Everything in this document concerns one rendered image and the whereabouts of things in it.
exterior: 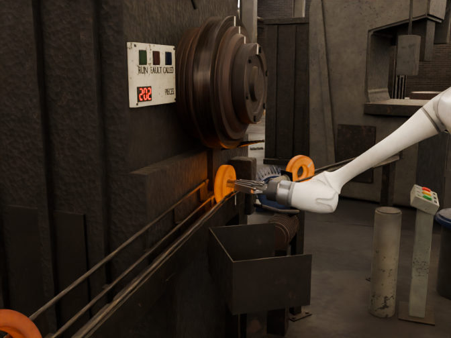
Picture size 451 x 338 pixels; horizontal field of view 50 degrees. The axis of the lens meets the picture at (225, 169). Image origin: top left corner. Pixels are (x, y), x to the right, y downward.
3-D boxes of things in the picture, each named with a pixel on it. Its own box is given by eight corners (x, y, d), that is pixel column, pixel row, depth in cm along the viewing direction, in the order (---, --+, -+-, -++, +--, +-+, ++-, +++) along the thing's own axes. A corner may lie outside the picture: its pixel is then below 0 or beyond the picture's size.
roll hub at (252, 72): (231, 127, 163) (231, 41, 158) (255, 119, 189) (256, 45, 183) (246, 127, 161) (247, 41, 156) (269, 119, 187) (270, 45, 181)
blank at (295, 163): (294, 194, 224) (299, 196, 222) (279, 171, 217) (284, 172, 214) (314, 171, 229) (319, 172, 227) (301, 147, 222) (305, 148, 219)
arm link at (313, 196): (288, 211, 170) (296, 205, 183) (333, 219, 165) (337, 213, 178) (292, 181, 169) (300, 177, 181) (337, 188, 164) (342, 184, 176)
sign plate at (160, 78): (129, 107, 138) (126, 42, 134) (170, 101, 162) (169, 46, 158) (136, 107, 137) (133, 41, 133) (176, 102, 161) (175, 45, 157)
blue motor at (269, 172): (255, 216, 391) (256, 174, 384) (252, 198, 447) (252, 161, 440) (293, 216, 391) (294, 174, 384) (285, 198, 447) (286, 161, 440)
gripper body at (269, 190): (274, 204, 174) (249, 200, 177) (280, 198, 181) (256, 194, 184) (276, 184, 172) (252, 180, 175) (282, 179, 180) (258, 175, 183)
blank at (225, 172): (212, 172, 175) (221, 172, 174) (227, 159, 188) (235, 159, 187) (215, 211, 180) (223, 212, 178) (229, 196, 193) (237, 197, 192)
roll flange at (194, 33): (165, 155, 163) (161, 10, 154) (216, 137, 207) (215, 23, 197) (192, 157, 160) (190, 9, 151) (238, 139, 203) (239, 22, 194)
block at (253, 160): (227, 213, 207) (227, 158, 202) (233, 208, 214) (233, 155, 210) (251, 216, 203) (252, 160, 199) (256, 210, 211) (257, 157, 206)
